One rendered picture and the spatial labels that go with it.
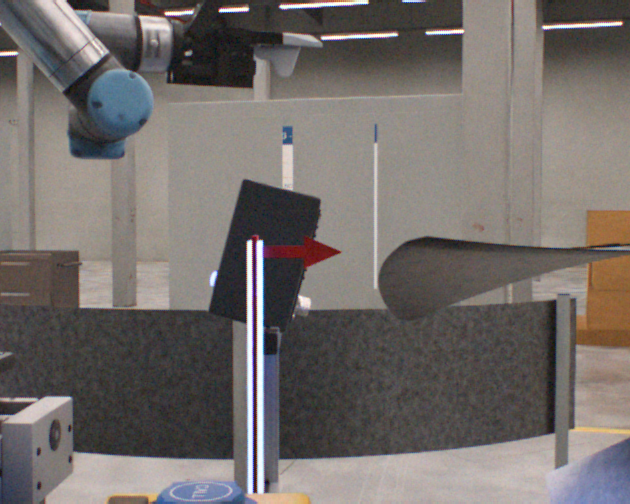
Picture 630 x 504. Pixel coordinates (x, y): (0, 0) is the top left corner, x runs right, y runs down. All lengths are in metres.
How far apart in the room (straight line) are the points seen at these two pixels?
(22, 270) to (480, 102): 3.96
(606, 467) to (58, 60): 0.74
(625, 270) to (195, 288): 3.89
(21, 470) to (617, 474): 0.59
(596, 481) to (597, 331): 8.07
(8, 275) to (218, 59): 6.29
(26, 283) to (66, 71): 6.36
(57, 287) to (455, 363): 5.15
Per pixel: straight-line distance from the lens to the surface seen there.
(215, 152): 7.13
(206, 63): 1.31
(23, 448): 1.01
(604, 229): 8.72
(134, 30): 1.27
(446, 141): 6.72
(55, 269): 7.37
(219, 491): 0.43
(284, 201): 1.23
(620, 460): 0.72
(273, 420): 1.21
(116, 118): 1.10
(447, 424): 2.63
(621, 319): 8.80
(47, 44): 1.12
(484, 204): 4.95
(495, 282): 0.75
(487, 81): 5.00
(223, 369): 2.48
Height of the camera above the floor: 1.21
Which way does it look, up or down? 2 degrees down
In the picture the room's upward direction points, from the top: straight up
